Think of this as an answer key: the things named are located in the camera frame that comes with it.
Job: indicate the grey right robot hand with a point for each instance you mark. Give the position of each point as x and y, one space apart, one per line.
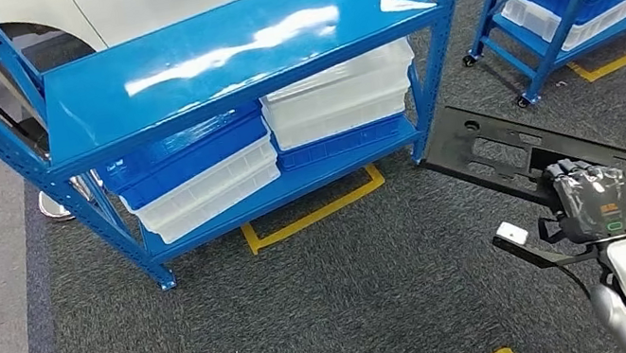
594 204

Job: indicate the black plastic plate frame part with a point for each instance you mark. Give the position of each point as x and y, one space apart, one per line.
474 148

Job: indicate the blue metal shelf rack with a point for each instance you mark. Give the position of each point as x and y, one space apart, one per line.
204 59

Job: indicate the black-topped stanchion post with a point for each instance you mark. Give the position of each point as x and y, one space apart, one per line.
62 201

